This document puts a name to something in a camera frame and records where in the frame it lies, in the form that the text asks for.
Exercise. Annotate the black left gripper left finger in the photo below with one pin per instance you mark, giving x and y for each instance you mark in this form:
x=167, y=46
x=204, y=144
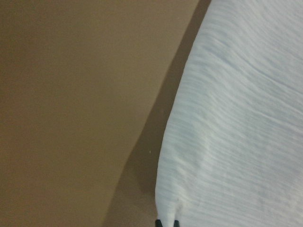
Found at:
x=158, y=223

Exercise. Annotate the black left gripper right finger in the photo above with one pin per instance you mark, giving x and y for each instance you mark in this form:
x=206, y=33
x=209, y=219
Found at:
x=176, y=223

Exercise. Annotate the light blue button-up shirt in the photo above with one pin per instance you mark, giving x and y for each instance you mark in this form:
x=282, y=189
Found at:
x=232, y=151

